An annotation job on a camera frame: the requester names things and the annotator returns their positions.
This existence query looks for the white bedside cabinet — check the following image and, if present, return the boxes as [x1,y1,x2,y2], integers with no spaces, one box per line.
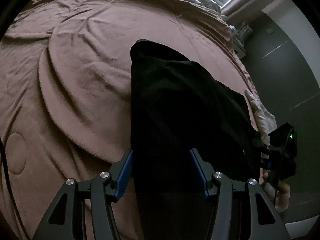
[229,22,253,59]

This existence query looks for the black garment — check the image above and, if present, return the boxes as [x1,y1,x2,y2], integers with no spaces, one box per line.
[130,40,261,239]

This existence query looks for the person's right hand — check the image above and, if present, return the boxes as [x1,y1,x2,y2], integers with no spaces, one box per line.
[259,168,291,213]

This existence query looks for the brown duvet cover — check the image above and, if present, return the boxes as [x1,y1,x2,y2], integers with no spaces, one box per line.
[1,0,257,239]

